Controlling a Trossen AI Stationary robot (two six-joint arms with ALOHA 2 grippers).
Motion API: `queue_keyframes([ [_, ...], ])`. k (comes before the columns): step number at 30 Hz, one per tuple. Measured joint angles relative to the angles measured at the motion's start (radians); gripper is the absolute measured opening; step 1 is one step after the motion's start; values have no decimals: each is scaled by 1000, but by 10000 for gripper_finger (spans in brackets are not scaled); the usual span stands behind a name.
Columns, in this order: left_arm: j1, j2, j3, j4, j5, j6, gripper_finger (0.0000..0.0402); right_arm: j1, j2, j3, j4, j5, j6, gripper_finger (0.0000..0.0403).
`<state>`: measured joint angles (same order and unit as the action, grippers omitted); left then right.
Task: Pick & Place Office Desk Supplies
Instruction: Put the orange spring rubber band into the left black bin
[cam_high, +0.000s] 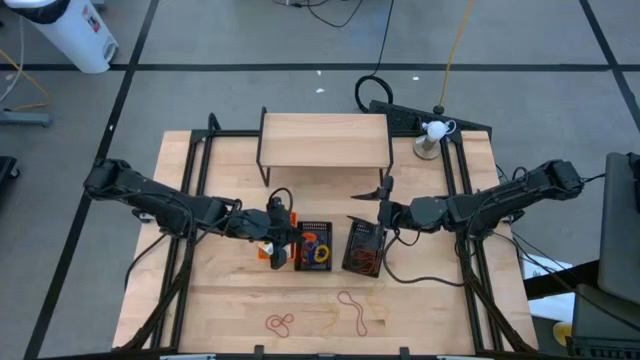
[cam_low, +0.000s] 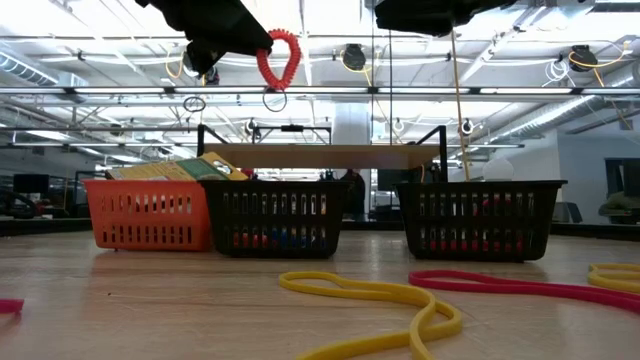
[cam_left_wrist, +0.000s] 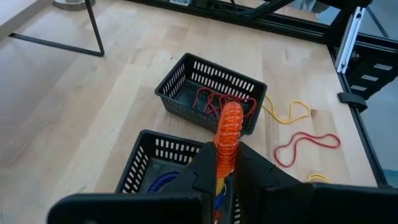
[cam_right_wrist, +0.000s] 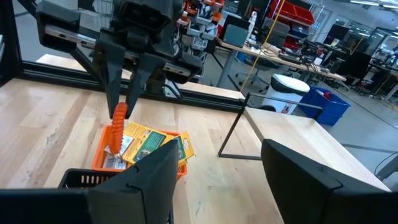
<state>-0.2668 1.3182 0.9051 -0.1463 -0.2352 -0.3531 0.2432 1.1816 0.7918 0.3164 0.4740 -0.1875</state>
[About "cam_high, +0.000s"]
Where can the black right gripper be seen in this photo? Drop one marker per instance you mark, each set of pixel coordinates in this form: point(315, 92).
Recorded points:
point(397, 215)

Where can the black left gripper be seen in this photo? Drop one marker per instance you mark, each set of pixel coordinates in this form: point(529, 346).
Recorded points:
point(276, 225)

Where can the orange plastic basket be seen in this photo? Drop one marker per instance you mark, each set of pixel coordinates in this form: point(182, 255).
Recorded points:
point(293, 218)

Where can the orange spiral wrist coil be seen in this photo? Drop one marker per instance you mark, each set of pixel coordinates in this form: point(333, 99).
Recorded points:
point(310, 235)

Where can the black plastic basket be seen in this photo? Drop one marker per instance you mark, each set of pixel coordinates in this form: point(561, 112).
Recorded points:
point(325, 227)
point(374, 240)

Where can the red rubber band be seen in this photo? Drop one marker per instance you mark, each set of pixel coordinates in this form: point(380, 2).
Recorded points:
point(367, 260)
point(356, 310)
point(266, 324)
point(372, 255)

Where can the yellow rubber band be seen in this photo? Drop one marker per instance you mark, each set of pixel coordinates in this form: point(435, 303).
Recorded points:
point(334, 312)
point(371, 300)

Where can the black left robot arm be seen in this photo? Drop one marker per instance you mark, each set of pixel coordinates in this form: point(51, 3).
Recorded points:
point(160, 202)

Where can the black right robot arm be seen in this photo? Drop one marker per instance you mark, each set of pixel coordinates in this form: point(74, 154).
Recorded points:
point(500, 200)

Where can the wooden shelf riser black legs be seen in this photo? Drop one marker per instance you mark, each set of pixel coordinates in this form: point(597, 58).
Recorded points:
point(325, 140)

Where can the black perforated panel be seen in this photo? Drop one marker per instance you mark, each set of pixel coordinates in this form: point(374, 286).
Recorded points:
point(400, 117)

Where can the white bulb lamp metal base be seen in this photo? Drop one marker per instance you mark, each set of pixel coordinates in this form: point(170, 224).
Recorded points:
point(434, 131)

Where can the black table clamp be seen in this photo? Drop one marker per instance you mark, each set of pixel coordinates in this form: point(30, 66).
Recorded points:
point(258, 351)
point(404, 352)

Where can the white paper sheet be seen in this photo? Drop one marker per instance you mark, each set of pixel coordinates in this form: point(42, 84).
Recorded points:
point(552, 307)

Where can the yellow round object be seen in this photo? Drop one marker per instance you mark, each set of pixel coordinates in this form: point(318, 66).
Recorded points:
point(562, 332)

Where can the grey metal box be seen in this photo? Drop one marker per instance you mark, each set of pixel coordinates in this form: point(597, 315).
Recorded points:
point(622, 225)

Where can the dark grey equipment box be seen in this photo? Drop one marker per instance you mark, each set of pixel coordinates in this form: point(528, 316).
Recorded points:
point(605, 325)

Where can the grey stand base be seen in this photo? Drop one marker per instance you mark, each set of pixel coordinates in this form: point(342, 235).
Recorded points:
point(25, 118)

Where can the black floor object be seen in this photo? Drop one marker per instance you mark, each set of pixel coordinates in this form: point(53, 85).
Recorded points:
point(6, 172)

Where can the white cylindrical bin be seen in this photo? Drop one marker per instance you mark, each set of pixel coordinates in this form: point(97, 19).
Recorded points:
point(70, 35)

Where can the black metal rig frame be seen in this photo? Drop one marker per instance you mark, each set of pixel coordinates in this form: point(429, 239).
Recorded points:
point(230, 133)

